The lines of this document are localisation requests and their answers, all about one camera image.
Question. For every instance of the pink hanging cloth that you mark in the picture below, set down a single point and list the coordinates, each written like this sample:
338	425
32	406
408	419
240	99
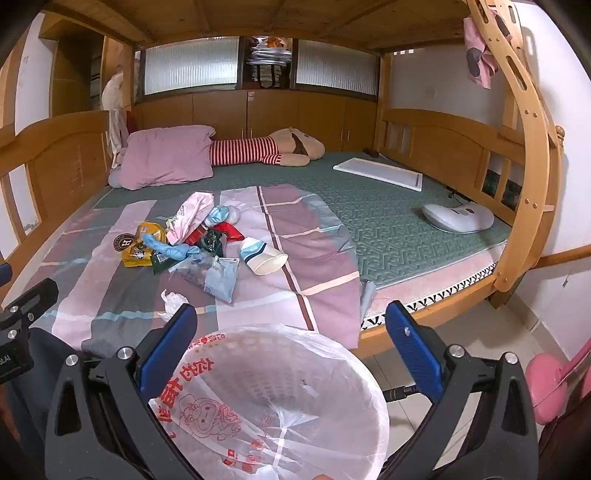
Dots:
478	64

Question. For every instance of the wooden bunk bed ladder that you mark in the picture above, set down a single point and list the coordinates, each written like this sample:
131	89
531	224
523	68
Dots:
531	138

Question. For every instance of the white bin with plastic bag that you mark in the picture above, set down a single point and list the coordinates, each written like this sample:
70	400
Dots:
203	406

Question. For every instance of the wooden cabinet with glass doors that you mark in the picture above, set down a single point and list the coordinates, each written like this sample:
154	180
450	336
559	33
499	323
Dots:
221	110

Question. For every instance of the white massager device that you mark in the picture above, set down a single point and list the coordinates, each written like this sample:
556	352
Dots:
455	217

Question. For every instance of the clear plastic bag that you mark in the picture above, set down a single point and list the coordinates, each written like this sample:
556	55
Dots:
191	270

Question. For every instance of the green patterned bed mat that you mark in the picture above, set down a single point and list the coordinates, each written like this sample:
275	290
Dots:
401	240

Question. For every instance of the yellow snack packet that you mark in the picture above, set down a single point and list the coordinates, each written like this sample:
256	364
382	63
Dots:
138	261

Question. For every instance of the white blue paper cup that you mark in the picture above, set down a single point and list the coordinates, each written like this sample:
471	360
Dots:
261	256

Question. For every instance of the wooden shelf unit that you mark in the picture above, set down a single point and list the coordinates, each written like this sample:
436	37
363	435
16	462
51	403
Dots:
69	69

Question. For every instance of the pink grey checked blanket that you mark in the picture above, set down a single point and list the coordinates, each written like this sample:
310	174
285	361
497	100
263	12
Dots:
300	240

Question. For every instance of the wooden bunk bed frame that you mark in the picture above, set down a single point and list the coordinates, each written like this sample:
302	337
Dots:
60	152

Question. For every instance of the dark green packet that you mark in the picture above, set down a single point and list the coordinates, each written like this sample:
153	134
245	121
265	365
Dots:
161	264
210	240

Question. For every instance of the red striped plush toy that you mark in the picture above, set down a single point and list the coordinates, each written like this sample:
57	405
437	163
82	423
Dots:
240	150

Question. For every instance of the white tissue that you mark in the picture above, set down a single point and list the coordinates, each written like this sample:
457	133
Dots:
171	302

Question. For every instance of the white plastic wastebasket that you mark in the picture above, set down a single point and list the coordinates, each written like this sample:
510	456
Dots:
323	364

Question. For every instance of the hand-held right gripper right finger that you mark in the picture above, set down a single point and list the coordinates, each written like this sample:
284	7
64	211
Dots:
413	350

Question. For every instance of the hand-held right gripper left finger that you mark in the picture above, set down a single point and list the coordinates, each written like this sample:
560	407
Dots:
170	344

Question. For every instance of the grey small cushion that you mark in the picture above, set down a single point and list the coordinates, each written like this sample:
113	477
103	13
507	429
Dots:
115	177

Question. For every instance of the red packet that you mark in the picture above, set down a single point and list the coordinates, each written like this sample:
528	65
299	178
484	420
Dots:
231	230

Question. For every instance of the pink plastic object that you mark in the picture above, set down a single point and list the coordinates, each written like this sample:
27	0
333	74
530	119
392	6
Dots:
549	387

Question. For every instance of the white wall socket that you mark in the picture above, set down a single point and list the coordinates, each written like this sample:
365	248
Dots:
431	93

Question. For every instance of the pink white packet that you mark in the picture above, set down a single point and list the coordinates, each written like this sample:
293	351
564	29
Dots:
191	212

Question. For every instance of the blue face mask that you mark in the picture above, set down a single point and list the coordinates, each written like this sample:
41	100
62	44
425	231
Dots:
219	216

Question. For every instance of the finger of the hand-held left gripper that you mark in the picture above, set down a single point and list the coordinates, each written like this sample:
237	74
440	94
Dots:
32	300
4	273

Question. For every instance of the light blue printed packet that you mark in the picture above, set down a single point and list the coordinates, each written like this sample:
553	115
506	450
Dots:
221	279

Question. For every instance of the light blue plastic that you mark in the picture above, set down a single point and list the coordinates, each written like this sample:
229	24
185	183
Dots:
166	249

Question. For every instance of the white flat board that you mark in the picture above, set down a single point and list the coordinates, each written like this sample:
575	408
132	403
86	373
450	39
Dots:
378	171

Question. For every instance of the pink pillow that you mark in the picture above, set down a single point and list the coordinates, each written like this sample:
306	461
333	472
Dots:
161	157

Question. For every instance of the hanging cream garment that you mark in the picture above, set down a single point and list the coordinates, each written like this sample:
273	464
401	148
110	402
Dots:
113	92

